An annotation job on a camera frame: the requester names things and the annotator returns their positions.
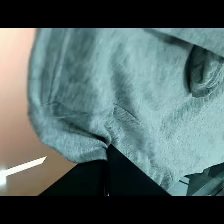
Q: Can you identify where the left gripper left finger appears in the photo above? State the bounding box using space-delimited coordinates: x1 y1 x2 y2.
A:
39 146 109 197

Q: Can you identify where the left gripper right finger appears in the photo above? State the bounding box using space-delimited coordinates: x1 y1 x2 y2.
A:
107 143 172 197

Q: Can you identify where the grey T-shirt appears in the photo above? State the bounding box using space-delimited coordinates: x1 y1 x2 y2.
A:
27 27 224 191

